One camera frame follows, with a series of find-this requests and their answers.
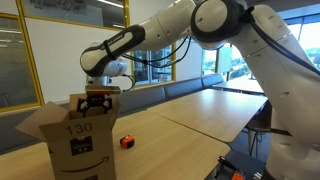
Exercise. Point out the grey upholstered bench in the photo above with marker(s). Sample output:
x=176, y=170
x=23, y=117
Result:
x=180, y=88

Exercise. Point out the small orange tape measure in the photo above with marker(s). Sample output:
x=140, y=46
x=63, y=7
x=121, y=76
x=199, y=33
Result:
x=127, y=142

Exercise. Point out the white standing board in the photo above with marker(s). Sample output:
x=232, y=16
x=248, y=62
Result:
x=225, y=61

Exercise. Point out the white framed glass door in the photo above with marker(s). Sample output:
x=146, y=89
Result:
x=156, y=72
x=141, y=72

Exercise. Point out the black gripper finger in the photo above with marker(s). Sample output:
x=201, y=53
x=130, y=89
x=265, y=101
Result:
x=81, y=106
x=108, y=105

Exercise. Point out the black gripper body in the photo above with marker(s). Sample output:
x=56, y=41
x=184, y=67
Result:
x=95, y=98

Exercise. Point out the brown cardboard carton box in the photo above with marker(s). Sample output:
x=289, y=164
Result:
x=86, y=163

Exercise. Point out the dark blue platform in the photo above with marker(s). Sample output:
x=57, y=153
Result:
x=248, y=160

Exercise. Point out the black clamp tool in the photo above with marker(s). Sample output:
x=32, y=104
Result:
x=226, y=165

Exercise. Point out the brown chair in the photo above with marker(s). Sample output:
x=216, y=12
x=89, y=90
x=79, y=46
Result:
x=258, y=123

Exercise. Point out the tan wrist camera mount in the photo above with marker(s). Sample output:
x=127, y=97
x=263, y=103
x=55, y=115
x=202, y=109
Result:
x=101, y=90

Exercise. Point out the yellow window frame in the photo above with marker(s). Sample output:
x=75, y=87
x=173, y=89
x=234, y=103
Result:
x=173, y=66
x=37, y=83

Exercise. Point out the small orange object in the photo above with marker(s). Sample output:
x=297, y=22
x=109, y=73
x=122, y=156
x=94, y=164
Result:
x=237, y=176

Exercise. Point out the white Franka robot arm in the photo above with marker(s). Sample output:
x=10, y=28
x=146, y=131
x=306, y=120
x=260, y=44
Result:
x=283, y=83

